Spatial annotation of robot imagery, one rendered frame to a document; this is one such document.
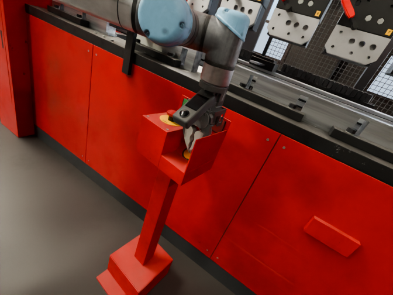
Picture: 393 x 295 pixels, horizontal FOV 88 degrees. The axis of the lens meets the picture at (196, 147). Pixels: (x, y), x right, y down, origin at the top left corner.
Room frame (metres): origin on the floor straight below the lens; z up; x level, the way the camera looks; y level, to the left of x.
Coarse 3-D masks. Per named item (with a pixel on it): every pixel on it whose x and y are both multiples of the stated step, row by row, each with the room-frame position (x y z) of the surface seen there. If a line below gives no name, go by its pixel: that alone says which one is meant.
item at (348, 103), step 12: (240, 60) 1.17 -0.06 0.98; (264, 72) 1.12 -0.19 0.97; (252, 84) 1.13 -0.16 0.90; (288, 84) 1.07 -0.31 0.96; (300, 84) 1.06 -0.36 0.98; (300, 96) 1.04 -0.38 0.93; (324, 96) 1.01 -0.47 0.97; (336, 96) 1.01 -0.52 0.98; (360, 108) 0.96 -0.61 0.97; (360, 120) 0.95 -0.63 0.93; (384, 120) 0.92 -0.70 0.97
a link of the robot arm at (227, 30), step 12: (228, 12) 0.48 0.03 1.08; (240, 12) 0.49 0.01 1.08; (216, 24) 0.49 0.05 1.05; (228, 24) 0.48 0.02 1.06; (240, 24) 0.48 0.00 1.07; (216, 36) 0.48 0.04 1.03; (228, 36) 0.48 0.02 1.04; (240, 36) 0.49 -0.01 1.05; (204, 48) 0.49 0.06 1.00; (216, 48) 0.49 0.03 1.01; (228, 48) 0.48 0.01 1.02; (240, 48) 0.51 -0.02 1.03; (204, 60) 0.51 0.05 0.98; (216, 60) 0.49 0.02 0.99; (228, 60) 0.49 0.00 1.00
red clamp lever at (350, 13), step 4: (344, 0) 0.75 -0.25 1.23; (348, 0) 0.75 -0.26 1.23; (344, 4) 0.75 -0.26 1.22; (348, 4) 0.75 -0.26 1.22; (344, 8) 0.75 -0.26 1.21; (348, 8) 0.75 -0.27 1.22; (352, 8) 0.75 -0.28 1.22; (344, 12) 0.77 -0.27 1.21; (348, 12) 0.75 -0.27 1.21; (352, 12) 0.74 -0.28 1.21; (348, 16) 0.75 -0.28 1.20; (352, 16) 0.74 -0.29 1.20; (352, 20) 0.74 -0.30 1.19; (352, 24) 0.75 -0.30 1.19; (356, 24) 0.73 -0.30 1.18; (352, 28) 0.74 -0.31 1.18; (356, 28) 0.73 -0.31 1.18
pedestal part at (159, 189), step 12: (156, 180) 0.54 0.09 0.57; (168, 180) 0.52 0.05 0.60; (156, 192) 0.54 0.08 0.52; (168, 192) 0.53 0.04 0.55; (156, 204) 0.53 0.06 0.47; (168, 204) 0.55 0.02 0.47; (156, 216) 0.52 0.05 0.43; (144, 228) 0.54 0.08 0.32; (156, 228) 0.53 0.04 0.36; (144, 240) 0.53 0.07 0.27; (156, 240) 0.55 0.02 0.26; (144, 252) 0.52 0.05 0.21
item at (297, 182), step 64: (64, 64) 1.10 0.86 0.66; (64, 128) 1.10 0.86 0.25; (128, 128) 0.91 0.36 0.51; (256, 128) 0.71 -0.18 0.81; (128, 192) 0.88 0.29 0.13; (192, 192) 0.75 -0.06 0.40; (256, 192) 0.67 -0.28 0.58; (320, 192) 0.61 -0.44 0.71; (384, 192) 0.56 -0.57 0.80; (192, 256) 0.71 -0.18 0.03; (256, 256) 0.62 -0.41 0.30; (320, 256) 0.56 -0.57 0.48; (384, 256) 0.52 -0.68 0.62
